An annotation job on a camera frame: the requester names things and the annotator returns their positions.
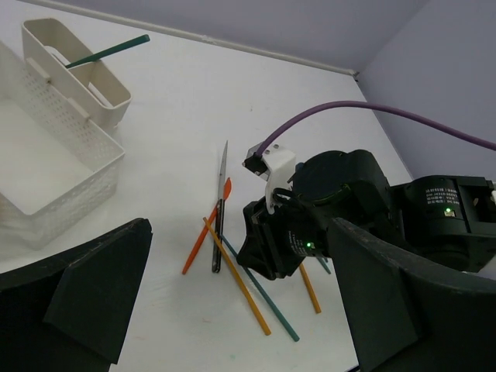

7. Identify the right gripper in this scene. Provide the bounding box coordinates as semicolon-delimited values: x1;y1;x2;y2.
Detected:
236;191;329;281

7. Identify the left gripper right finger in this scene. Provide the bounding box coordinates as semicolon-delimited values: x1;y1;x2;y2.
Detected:
328;219;495;371

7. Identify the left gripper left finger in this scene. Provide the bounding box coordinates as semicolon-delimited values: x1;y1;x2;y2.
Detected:
1;218;152;371

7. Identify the teal chopstick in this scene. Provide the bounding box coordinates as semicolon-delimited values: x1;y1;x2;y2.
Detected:
220;234;300;343
65;34;150;69

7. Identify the steel knife black handle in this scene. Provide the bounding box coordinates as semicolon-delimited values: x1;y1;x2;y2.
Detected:
212;141;229;273

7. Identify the orange chopstick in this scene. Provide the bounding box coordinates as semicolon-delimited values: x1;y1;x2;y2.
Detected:
299;263;322;314
203;217;272;336

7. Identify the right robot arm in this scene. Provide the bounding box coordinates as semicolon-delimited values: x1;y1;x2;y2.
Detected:
237;147;495;280

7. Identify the teal plastic fork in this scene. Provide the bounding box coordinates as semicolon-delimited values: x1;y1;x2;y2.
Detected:
317;257;332;274

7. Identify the white perforated basket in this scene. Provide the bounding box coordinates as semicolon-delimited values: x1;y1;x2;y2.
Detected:
1;44;125;249

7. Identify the cream right side caddy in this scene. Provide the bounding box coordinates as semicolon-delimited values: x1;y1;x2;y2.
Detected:
22;18;132;131

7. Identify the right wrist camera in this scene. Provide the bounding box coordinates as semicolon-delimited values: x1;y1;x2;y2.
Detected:
243;143;296;214

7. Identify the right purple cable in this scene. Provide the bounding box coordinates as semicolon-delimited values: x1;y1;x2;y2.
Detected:
258;100;496;156

